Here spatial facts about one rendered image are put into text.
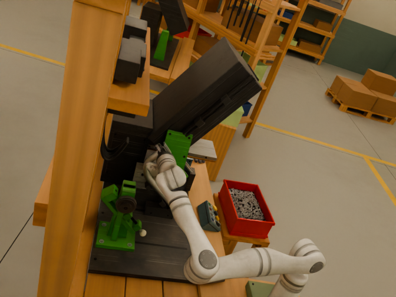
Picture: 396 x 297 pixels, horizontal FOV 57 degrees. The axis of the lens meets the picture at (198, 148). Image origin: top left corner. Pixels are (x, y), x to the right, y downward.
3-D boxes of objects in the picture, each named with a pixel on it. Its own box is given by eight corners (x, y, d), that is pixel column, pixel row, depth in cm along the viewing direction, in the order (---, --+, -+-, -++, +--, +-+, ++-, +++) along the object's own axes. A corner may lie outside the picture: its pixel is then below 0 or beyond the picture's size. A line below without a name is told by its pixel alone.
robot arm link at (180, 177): (177, 154, 137) (155, 162, 137) (183, 168, 123) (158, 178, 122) (183, 170, 140) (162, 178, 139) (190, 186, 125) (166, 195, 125)
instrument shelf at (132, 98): (148, 35, 186) (150, 27, 184) (147, 117, 111) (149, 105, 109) (99, 21, 180) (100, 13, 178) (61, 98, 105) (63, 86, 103)
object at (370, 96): (372, 107, 784) (392, 75, 747) (392, 125, 716) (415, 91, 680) (324, 93, 756) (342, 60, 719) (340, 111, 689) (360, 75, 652)
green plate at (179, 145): (179, 171, 173) (190, 129, 167) (181, 178, 165) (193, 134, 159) (155, 167, 170) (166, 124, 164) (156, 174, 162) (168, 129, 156)
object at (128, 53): (137, 68, 127) (141, 49, 123) (135, 85, 114) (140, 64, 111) (116, 62, 125) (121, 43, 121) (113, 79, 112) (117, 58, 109)
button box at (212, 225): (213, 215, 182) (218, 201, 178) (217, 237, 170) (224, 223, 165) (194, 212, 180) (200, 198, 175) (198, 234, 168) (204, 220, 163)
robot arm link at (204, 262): (171, 197, 117) (164, 210, 123) (200, 277, 103) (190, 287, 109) (196, 193, 121) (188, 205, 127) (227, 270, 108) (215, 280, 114)
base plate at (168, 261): (179, 138, 234) (180, 136, 233) (197, 284, 142) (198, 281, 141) (114, 125, 223) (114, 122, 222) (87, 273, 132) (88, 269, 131)
